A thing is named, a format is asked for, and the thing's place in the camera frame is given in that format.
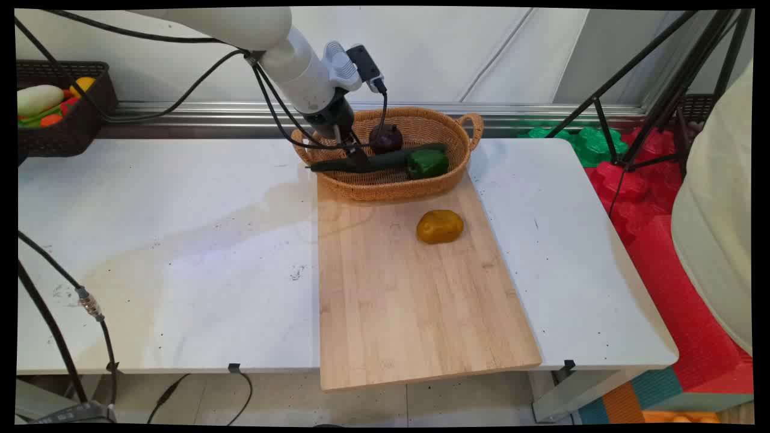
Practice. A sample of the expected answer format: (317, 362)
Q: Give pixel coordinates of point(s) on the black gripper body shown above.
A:
(332, 117)

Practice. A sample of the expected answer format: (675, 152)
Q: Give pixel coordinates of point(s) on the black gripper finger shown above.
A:
(339, 136)
(360, 157)

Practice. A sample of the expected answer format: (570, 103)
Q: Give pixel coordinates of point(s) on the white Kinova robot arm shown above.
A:
(289, 60)

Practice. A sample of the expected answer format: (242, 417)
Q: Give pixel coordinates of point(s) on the dark green cucumber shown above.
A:
(391, 159)

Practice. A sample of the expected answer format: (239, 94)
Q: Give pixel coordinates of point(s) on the dark purple onion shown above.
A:
(385, 139)

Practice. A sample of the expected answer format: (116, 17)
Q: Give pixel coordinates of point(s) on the woven wicker basket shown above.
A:
(391, 183)

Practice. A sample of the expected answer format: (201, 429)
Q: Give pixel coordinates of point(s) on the green bell pepper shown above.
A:
(428, 163)

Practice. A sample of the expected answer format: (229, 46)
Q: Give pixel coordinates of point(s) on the wooden cutting board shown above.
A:
(409, 300)

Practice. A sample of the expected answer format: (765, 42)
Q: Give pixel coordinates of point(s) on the green foam mat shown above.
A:
(592, 147)

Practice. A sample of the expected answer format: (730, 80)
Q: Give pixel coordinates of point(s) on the yellow toy vegetable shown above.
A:
(83, 85)

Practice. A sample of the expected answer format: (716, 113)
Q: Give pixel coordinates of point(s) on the dark brown plastic basket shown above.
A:
(72, 132)

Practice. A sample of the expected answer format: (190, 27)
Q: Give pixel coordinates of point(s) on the red toy vegetable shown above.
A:
(70, 105)

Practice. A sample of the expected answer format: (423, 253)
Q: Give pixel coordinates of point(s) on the orange toy vegetable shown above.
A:
(51, 119)

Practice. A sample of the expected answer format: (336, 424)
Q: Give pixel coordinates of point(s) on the white toy radish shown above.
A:
(39, 100)

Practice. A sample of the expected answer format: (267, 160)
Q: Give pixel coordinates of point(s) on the green toy vegetable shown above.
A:
(31, 120)

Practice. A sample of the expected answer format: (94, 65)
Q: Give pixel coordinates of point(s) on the white table leg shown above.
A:
(571, 394)

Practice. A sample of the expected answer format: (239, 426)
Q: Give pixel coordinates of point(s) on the black tripod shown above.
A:
(680, 84)

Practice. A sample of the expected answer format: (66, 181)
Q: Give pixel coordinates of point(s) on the red foam mat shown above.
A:
(674, 288)

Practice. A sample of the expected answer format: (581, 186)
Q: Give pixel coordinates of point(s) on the black mesh bin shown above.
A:
(698, 108)

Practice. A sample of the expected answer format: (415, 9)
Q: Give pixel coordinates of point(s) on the cream fabric cover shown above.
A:
(716, 228)

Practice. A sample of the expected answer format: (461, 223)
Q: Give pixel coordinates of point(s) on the striped colourful foam mat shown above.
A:
(656, 391)

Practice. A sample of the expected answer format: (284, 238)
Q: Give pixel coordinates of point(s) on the grey device box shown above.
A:
(75, 414)

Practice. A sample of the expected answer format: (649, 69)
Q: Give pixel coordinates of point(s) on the orange foam piece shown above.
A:
(680, 417)

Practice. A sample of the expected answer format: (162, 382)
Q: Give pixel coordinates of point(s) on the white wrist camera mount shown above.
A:
(341, 65)

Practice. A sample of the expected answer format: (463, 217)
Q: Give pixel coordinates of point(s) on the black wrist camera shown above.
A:
(365, 65)

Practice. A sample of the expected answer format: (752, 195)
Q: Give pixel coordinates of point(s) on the metal wall rail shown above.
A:
(210, 114)

